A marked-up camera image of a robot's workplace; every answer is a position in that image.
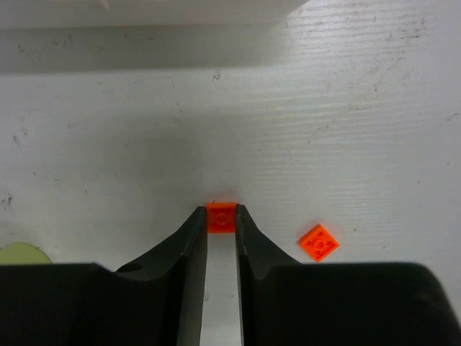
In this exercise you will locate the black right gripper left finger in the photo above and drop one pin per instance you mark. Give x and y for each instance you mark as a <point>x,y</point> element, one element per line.
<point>163,289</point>

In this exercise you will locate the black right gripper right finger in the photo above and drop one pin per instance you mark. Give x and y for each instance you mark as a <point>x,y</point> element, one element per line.
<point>264,271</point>

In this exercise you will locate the small orange square lego plate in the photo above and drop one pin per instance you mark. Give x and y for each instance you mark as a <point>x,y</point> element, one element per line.
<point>221,218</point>

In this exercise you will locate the lower green lego block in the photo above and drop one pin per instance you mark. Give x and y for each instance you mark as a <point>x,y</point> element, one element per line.
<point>20,253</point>

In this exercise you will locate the white three-compartment tray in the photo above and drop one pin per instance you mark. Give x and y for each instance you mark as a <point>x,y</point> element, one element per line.
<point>96,13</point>

